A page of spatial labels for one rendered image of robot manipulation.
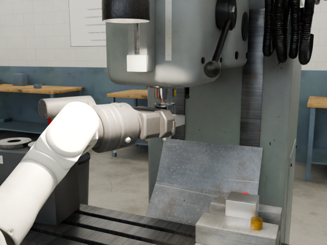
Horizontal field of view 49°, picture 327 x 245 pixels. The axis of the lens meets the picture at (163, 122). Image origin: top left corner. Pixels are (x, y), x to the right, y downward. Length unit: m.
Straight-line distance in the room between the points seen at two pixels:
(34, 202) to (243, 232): 0.37
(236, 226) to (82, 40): 5.50
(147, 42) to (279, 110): 0.56
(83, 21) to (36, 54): 1.14
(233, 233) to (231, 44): 0.40
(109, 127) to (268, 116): 0.59
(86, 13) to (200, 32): 5.41
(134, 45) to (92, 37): 5.30
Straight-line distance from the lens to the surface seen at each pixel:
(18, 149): 1.01
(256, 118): 1.09
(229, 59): 0.83
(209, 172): 1.12
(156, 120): 0.70
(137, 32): 0.65
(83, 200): 2.78
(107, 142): 0.64
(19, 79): 6.52
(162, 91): 0.74
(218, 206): 0.81
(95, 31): 5.92
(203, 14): 0.67
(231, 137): 1.12
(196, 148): 1.15
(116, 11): 0.53
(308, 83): 4.90
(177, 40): 0.66
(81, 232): 0.94
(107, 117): 0.63
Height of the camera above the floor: 1.37
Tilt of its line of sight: 10 degrees down
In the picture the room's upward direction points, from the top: straight up
